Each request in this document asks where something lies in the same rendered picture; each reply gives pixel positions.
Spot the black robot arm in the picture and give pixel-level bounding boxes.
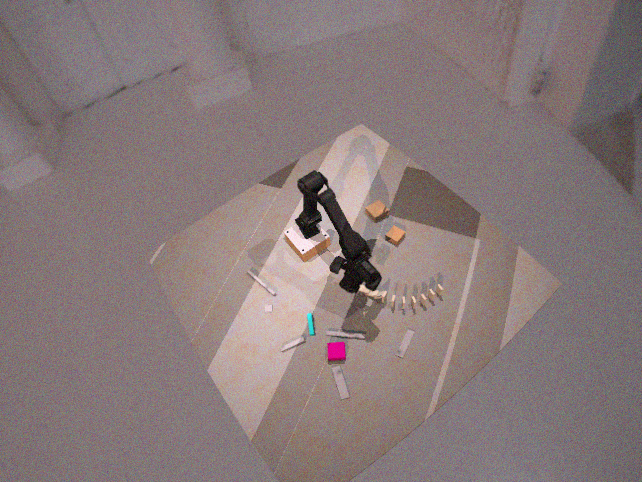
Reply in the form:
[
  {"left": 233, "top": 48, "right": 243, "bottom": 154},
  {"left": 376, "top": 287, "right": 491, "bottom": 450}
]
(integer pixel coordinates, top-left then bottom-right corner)
[{"left": 295, "top": 170, "right": 380, "bottom": 294}]

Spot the cyan rectangular block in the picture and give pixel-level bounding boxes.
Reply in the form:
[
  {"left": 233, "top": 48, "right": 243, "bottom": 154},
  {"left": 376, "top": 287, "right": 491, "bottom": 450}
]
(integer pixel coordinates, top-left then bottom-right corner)
[{"left": 307, "top": 313, "right": 314, "bottom": 336}]

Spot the magenta block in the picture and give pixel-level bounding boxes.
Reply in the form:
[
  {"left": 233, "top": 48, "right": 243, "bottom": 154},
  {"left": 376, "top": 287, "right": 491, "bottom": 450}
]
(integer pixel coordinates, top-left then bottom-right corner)
[{"left": 328, "top": 342, "right": 346, "bottom": 360}]

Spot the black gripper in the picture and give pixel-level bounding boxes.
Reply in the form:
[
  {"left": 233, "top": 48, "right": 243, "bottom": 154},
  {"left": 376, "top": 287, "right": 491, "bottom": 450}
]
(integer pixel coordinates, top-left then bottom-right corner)
[{"left": 329, "top": 256, "right": 382, "bottom": 291}]

